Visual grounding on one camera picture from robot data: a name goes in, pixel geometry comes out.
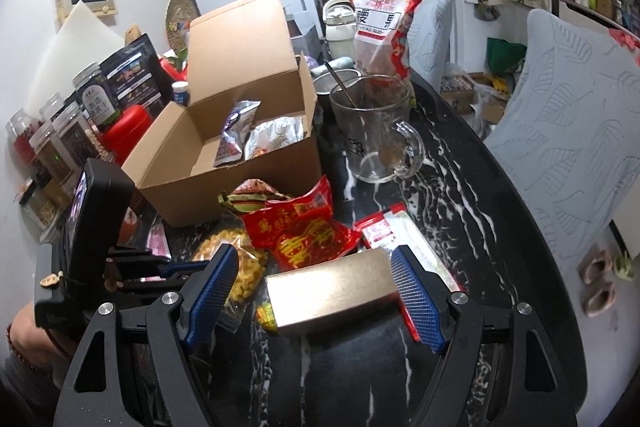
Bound white thermos jug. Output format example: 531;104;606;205
322;0;357;58

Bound clear glass mug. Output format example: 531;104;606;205
328;76;426;184

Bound clear jar red contents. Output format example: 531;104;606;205
7;108;41;162

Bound person's left forearm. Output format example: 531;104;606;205
0;347;68;427

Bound red snack packet gold print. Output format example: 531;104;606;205
242;175;362;272

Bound red white packet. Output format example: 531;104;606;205
354;202;467;343

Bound clear jar dark label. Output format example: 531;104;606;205
52;102;103;168

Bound red white nut bag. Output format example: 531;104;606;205
348;0;425;80

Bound brown bead bracelet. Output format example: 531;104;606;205
6;323;53;375

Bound metal spoon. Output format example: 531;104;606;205
324;62;403;168

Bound green slipper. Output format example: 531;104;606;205
615;252;636;280

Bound black stand-up pouch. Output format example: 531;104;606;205
100;34;166;118

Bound small red yellow packet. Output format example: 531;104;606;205
256;302;278;333

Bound brown cardboard box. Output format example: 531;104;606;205
121;0;323;228

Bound pink snack packet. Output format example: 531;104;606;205
147;222;173;258

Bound green brown snack packet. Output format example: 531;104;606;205
218;178;292;219

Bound green shopping bag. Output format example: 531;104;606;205
486;38;527;82

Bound silver blue snack packet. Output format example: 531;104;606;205
213;101;262;168

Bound woven round fan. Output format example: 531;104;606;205
166;0;200;52

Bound pink slipper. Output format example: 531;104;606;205
577;244;613;285
582;279;617;319

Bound gold rectangular box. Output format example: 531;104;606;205
265;248;401;339

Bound pink cloth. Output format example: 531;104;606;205
607;27;640;52

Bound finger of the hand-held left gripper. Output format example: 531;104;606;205
116;278;195;306
105;246;212;280

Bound chair with leaf-pattern cover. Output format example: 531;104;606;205
407;0;453;92
485;9;640;253

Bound white foam board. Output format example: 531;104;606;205
27;0;126;108

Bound clear jar green label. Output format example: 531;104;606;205
72;63;121;132

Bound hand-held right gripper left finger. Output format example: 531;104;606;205
52;243;241;427

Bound clear jar brown contents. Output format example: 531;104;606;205
29;122;71;182

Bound open box of goods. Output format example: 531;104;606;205
440;74;481;115

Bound person's left hand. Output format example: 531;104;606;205
11;306;72;367

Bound red plastic container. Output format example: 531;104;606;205
102;104;153;165

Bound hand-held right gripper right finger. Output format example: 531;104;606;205
390;244;593;427

